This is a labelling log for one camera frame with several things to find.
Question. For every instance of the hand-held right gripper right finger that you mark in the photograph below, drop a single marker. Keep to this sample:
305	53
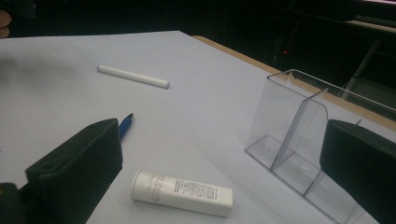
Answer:
361	165

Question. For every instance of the white pen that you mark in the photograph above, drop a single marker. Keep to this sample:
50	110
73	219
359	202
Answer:
134	76

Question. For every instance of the white metal stand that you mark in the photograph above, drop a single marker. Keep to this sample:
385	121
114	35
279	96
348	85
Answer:
362	67

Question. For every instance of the white cosmetic tube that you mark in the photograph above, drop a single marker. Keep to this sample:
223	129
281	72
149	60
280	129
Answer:
183	193

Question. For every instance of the white table cover board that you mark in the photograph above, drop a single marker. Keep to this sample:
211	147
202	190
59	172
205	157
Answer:
193	124

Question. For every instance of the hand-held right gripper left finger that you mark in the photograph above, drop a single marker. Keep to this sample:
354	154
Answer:
77	168

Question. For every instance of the blue pen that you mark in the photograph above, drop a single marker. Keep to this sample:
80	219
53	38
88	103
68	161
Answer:
125	126

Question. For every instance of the clear plastic organizer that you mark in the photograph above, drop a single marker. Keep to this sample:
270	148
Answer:
280	124

